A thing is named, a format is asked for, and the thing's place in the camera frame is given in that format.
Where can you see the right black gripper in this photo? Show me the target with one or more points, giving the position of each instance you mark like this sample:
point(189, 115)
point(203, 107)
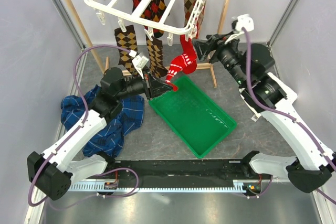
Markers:
point(217, 41)

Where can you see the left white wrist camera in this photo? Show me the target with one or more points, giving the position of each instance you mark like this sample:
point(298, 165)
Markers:
point(139, 61)

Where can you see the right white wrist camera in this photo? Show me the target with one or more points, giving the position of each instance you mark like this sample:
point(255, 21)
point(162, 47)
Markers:
point(240, 24)

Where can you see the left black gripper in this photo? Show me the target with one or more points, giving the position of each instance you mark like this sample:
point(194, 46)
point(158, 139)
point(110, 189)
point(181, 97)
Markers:
point(154, 87)

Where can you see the green plastic tray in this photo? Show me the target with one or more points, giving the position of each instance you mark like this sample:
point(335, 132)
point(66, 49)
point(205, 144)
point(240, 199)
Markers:
point(194, 117)

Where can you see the tan brown argyle sock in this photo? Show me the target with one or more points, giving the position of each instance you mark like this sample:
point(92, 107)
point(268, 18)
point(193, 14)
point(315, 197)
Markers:
point(188, 7)

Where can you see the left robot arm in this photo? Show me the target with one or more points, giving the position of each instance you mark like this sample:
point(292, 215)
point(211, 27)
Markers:
point(54, 170)

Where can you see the red christmas sock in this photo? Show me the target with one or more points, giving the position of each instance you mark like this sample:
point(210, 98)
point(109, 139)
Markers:
point(185, 62)

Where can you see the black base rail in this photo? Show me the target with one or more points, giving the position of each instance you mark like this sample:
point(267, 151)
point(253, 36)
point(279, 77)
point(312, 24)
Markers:
point(190, 173)

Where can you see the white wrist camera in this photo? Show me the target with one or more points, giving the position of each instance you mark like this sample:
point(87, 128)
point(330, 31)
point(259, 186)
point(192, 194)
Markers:
point(240, 24)
point(139, 61)

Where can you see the black red argyle sock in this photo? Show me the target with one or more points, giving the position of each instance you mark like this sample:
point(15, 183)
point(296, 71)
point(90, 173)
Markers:
point(154, 11)

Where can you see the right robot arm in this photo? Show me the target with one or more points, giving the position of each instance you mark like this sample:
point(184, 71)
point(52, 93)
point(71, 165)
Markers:
point(267, 96)

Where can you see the white plastic clip hanger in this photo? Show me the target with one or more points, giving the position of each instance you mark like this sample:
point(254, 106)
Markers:
point(189, 30)

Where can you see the brown yellow argyle sock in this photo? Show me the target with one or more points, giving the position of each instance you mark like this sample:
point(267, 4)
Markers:
point(155, 51)
point(126, 40)

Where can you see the blue plaid shirt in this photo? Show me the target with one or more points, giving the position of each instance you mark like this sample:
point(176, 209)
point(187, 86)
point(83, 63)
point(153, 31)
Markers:
point(111, 139)

